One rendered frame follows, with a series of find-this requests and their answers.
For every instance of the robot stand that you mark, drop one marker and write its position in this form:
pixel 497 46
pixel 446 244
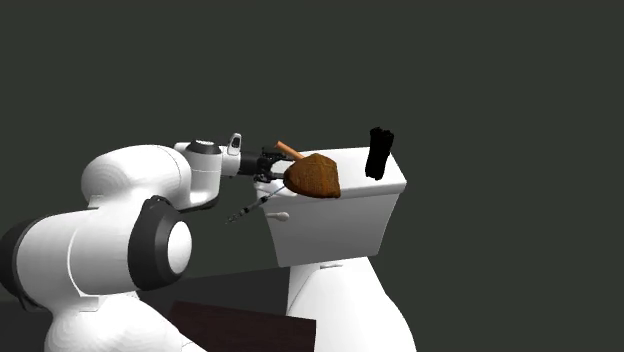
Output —
pixel 244 329

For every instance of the white toilet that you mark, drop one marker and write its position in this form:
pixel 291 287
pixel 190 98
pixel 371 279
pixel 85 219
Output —
pixel 331 229

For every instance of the thin black and silver pen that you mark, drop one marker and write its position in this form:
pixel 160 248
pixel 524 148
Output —
pixel 249 208

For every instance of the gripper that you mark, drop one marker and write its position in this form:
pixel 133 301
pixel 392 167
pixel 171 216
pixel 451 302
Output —
pixel 249 164

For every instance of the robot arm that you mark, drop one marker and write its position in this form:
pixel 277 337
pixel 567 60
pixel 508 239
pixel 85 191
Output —
pixel 112 244

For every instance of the black ribbed cylinder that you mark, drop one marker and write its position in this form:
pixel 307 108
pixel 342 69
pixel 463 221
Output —
pixel 378 153

